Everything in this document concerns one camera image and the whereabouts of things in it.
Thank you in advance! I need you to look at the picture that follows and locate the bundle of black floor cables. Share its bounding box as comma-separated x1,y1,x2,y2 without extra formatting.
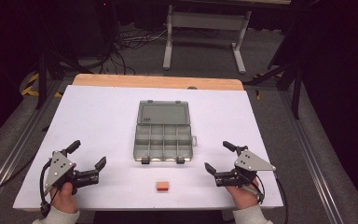
101,26,169,76

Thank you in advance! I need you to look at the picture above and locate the person's right hand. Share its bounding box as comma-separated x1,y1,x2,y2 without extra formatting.
224,177,261,211

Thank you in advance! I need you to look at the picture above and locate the grey clear plastic compartment box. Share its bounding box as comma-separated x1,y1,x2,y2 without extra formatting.
132,99,199,165

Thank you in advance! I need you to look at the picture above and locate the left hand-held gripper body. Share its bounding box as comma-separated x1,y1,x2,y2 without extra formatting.
43,148,101,196

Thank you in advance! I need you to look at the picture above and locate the person's left hand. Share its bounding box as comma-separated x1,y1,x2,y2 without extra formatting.
49,162,79,215

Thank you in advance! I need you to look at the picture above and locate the wooden table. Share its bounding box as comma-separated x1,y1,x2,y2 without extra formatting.
71,73,245,91

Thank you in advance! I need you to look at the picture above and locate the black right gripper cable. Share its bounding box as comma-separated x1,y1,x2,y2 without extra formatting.
241,172,290,224

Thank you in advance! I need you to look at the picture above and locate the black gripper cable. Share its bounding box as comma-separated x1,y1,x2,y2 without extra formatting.
38,158,56,218
241,172,290,224

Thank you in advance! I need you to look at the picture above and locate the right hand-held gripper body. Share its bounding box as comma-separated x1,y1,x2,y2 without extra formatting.
213,145,277,189

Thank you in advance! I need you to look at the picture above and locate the black metal stand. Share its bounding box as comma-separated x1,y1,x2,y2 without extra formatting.
33,46,92,110
243,60,304,120

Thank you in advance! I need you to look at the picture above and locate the white metal stand frame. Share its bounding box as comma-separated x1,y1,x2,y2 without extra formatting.
162,4,253,75

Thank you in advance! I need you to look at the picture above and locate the aluminium floor rail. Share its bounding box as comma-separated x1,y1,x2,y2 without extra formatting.
279,90,347,224
0,78,63,214

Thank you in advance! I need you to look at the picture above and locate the small orange block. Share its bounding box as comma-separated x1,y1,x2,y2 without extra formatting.
155,180,170,192

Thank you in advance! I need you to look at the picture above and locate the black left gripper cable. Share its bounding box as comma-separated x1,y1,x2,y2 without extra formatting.
38,158,56,218

